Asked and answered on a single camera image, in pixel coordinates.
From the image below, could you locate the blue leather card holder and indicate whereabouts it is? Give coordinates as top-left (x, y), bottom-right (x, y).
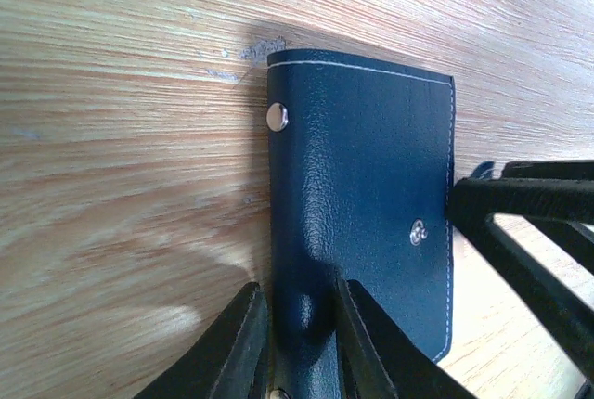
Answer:
top-left (267, 49), bottom-right (455, 398)

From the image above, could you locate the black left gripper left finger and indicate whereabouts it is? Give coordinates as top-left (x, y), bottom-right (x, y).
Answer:
top-left (136, 282), bottom-right (268, 398)

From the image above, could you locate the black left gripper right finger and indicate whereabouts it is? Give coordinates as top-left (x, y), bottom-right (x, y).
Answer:
top-left (335, 277), bottom-right (473, 398)

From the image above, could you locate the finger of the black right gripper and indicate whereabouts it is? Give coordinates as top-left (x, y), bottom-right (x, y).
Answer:
top-left (447, 161), bottom-right (593, 376)

